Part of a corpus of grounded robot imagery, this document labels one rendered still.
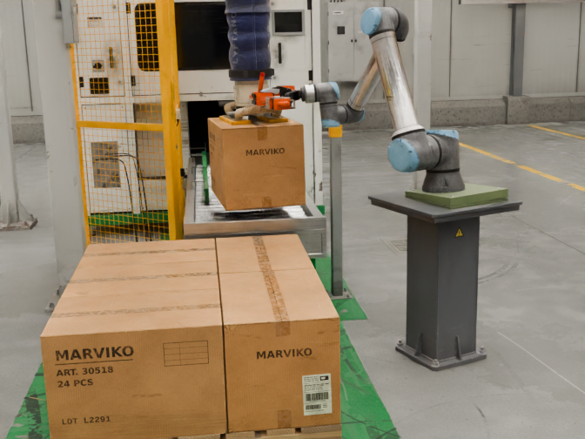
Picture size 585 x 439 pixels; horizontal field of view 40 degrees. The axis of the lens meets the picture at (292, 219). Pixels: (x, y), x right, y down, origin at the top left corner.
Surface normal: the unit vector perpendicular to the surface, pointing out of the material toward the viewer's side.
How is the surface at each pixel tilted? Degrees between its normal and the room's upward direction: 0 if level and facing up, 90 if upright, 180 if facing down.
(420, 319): 90
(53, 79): 90
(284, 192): 90
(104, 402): 90
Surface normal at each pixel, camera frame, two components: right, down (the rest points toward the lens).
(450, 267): 0.47, 0.19
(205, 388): 0.11, 0.22
